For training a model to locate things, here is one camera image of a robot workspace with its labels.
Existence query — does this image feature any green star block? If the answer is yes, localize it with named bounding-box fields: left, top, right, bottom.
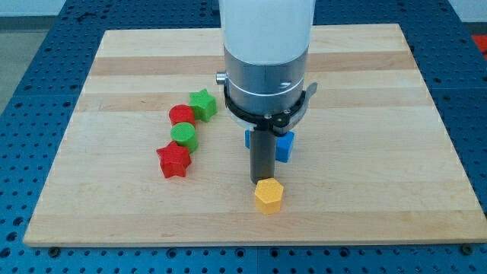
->
left=189, top=89, right=218, bottom=123

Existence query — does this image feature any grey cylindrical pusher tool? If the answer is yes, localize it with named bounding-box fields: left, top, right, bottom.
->
left=250, top=130, right=277, bottom=184

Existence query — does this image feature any blue cube block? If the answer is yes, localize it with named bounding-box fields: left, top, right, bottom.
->
left=244, top=130, right=294, bottom=163

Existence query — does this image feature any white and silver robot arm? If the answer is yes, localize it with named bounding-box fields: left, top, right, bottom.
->
left=217, top=0, right=316, bottom=136

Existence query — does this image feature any wooden board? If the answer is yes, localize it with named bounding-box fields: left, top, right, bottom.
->
left=24, top=24, right=486, bottom=247

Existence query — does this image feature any red star block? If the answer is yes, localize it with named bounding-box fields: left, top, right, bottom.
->
left=156, top=141, right=192, bottom=178

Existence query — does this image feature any green cylinder block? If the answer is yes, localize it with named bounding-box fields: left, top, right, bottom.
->
left=170, top=122, right=199, bottom=153

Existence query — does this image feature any yellow hexagon block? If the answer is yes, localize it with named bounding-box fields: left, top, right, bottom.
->
left=254, top=178, right=284, bottom=215

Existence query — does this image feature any red cylinder block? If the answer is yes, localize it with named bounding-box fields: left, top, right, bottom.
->
left=168, top=104, right=196, bottom=126

